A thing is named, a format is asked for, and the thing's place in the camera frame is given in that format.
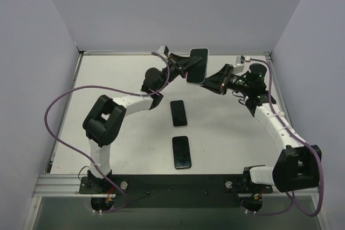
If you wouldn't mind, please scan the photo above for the black phone with blue back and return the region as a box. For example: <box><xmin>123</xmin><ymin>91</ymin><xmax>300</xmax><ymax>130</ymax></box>
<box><xmin>187</xmin><ymin>48</ymin><xmax>209</xmax><ymax>85</ymax></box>

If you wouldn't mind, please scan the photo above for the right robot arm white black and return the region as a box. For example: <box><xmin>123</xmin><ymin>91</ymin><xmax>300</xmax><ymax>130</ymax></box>
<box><xmin>202</xmin><ymin>60</ymin><xmax>321</xmax><ymax>192</ymax></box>

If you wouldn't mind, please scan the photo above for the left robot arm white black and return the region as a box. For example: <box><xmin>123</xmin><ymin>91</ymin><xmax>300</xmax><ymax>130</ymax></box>
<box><xmin>82</xmin><ymin>53</ymin><xmax>202</xmax><ymax>193</ymax></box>

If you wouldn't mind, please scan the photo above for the black phone in clear case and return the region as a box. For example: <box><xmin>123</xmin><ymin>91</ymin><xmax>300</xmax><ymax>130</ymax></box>
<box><xmin>170</xmin><ymin>100</ymin><xmax>188</xmax><ymax>128</ymax></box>

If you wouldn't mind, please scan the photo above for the black phone near base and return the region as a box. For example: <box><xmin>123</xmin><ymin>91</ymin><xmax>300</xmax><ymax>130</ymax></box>
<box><xmin>172</xmin><ymin>136</ymin><xmax>192</xmax><ymax>170</ymax></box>

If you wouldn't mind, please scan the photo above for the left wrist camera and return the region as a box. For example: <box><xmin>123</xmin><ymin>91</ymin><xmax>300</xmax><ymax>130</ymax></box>
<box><xmin>157</xmin><ymin>45</ymin><xmax>169</xmax><ymax>57</ymax></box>

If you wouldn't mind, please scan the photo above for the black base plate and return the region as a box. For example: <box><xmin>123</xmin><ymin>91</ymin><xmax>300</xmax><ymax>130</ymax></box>
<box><xmin>79</xmin><ymin>174</ymin><xmax>273</xmax><ymax>208</ymax></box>

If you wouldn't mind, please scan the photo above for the aluminium front rail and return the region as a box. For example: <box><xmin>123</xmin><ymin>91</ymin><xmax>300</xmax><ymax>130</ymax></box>
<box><xmin>32</xmin><ymin>173</ymin><xmax>323</xmax><ymax>198</ymax></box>

